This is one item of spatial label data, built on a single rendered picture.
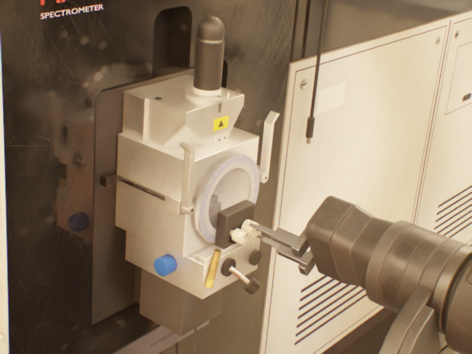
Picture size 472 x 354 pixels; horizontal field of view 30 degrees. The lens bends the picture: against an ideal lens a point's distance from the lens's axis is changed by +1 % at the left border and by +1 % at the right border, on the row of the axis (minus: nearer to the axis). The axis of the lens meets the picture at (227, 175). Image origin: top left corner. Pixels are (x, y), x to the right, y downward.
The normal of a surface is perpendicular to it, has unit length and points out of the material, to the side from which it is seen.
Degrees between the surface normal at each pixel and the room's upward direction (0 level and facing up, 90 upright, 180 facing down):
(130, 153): 90
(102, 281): 90
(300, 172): 90
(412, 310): 32
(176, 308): 90
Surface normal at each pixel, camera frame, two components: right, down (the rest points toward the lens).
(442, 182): 0.77, 0.30
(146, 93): 0.07, -0.91
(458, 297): -0.54, -0.14
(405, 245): -0.30, -0.59
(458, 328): -0.64, 0.35
